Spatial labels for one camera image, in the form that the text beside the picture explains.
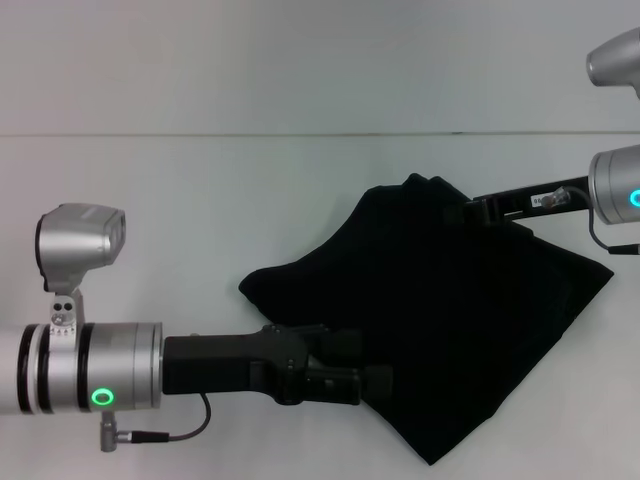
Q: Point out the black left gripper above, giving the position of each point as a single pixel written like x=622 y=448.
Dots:
x=225 y=365

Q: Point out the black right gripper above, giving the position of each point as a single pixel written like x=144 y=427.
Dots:
x=540 y=200

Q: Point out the black t-shirt with white print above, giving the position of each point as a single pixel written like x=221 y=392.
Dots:
x=450 y=310

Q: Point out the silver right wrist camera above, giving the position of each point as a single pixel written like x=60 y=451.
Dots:
x=617 y=65

